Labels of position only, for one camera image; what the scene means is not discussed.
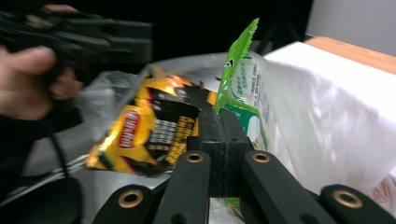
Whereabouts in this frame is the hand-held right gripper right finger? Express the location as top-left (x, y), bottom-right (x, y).
top-left (222, 108), bottom-right (254, 198)

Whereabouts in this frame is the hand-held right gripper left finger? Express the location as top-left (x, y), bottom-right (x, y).
top-left (186, 107), bottom-right (226, 198)

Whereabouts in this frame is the green snack packet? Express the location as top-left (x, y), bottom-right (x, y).
top-left (214, 17), bottom-right (271, 218)

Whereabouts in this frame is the yellow black chips bag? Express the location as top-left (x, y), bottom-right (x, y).
top-left (85, 73), bottom-right (219, 175)

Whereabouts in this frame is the translucent plastic shopping bag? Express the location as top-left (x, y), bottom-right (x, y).
top-left (74, 52), bottom-right (396, 217)

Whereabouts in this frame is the dark curtain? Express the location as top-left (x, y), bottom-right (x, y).
top-left (74, 0), bottom-right (314, 64)

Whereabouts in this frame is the white table sheet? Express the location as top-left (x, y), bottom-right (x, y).
top-left (264, 41), bottom-right (396, 125)

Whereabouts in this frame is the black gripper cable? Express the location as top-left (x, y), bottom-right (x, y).
top-left (49, 133), bottom-right (71, 180)

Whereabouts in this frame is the aluminium floor rail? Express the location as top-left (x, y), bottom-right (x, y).
top-left (0, 153), bottom-right (95, 208)

